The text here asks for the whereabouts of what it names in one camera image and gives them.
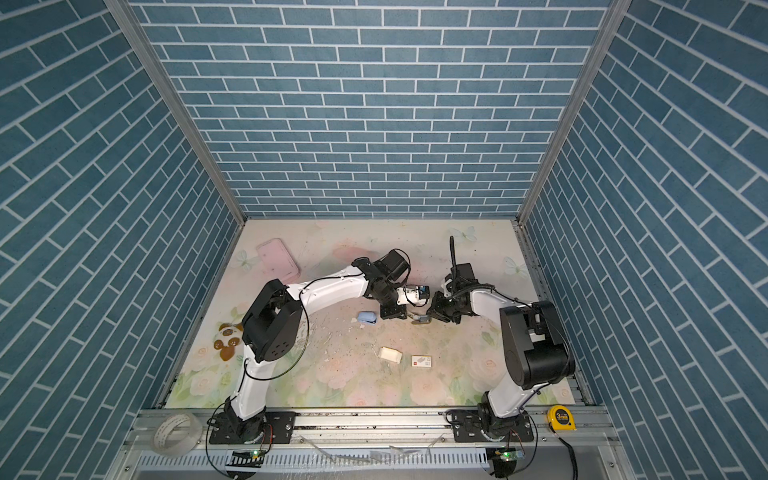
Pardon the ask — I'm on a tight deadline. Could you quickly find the floral table mat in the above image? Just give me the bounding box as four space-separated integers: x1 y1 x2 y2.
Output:
167 219 536 408

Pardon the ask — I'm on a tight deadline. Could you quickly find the clear tape roll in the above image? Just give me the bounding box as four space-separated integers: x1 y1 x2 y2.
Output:
151 412 203 458

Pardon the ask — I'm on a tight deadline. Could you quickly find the staple box tray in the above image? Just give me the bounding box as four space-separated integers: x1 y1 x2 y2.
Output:
378 347 403 364

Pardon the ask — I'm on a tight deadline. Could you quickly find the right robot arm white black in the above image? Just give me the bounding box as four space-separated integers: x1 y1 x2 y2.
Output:
427 263 576 439

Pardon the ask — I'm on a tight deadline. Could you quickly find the blue staple remover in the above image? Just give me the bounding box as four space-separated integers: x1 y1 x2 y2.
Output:
356 311 378 325

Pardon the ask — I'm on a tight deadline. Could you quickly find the yellow tape measure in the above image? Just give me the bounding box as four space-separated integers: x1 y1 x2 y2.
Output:
547 405 576 432

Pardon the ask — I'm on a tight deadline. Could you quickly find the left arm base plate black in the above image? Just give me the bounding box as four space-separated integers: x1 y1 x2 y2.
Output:
207 410 297 445

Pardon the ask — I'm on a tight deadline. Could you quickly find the pink phone case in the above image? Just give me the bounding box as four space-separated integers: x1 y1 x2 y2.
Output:
256 238 301 284

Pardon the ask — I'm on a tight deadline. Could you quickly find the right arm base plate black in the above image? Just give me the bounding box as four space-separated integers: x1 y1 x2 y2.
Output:
443 409 534 443

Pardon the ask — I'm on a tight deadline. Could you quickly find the aluminium rail frame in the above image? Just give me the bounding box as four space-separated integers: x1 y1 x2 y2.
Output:
107 405 634 479

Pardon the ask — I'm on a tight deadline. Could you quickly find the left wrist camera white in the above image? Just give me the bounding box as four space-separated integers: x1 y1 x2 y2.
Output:
397 285 431 308

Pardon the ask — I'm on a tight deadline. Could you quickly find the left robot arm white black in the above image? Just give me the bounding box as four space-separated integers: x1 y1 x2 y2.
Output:
222 249 411 438

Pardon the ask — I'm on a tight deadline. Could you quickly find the white staple box sleeve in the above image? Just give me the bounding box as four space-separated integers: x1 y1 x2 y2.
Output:
411 355 432 368

